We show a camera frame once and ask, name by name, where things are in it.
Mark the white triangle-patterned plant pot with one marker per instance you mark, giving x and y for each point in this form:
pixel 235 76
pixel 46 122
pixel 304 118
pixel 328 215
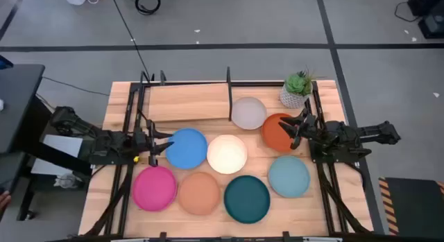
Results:
pixel 291 100

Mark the peach plate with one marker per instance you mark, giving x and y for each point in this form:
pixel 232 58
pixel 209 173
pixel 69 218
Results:
pixel 199 193

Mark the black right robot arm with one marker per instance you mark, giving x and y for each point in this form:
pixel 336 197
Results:
pixel 374 131

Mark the cream white plate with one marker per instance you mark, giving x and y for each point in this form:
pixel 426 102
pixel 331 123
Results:
pixel 227 154

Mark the person's hand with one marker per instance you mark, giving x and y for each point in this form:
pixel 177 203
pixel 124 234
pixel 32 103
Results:
pixel 4 199

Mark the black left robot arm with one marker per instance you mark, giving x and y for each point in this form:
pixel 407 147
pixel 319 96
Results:
pixel 74 122

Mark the dark teal plate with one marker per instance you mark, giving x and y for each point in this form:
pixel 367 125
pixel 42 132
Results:
pixel 247 199

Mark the rust orange plate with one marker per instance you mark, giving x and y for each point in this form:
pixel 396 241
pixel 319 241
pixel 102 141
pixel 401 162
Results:
pixel 272 134

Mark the yellow plug on gripper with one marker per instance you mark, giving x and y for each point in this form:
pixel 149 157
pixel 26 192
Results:
pixel 136 159

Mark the blue plate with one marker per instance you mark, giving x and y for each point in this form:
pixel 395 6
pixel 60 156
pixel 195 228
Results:
pixel 187 150

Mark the pink plate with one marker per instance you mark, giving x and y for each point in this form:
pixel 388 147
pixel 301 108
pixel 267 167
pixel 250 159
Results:
pixel 154 189

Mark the black mat with hazard stripes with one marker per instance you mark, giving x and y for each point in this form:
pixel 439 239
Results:
pixel 412 204

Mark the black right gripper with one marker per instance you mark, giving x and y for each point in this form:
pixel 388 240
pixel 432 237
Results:
pixel 309 128

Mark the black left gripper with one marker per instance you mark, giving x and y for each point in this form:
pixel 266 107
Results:
pixel 152 145

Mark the clear plastic bag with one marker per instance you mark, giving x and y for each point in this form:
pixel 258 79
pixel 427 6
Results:
pixel 67 180

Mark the white flat board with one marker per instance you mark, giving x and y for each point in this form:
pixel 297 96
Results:
pixel 59 145

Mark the black equipment case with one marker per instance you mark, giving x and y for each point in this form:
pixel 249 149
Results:
pixel 425 1

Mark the black desk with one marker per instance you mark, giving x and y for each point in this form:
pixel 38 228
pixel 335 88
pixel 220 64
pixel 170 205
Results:
pixel 17 96

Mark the black aluminium rig frame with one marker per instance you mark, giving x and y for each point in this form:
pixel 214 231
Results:
pixel 325 200

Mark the light blue-grey plate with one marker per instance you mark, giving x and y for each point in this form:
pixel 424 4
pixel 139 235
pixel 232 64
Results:
pixel 289 177

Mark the grey taupe plate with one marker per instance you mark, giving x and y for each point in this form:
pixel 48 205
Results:
pixel 249 113

